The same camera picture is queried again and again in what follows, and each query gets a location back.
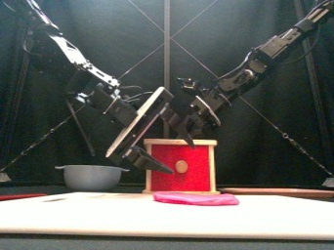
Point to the red flat mat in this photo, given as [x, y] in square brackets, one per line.
[19, 196]

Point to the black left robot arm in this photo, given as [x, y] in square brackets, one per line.
[71, 53]

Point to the pink flat dough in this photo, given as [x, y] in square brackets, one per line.
[195, 198]

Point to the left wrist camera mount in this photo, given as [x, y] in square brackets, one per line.
[84, 86]

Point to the wooden drawer box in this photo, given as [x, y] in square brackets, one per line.
[213, 162]

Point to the grey bowl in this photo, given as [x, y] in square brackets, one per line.
[92, 177]

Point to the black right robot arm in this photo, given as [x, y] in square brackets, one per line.
[265, 58]

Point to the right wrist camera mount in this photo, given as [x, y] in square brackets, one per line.
[190, 85]

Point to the metal frame foot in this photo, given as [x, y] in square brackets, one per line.
[329, 182]
[3, 177]

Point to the red drawer with wooden knob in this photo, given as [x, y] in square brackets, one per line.
[182, 167]

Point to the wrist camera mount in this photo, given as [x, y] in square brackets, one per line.
[190, 85]
[84, 86]

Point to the grey vertical frame pole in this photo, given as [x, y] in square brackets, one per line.
[167, 45]

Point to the wooden tray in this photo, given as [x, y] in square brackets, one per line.
[282, 192]

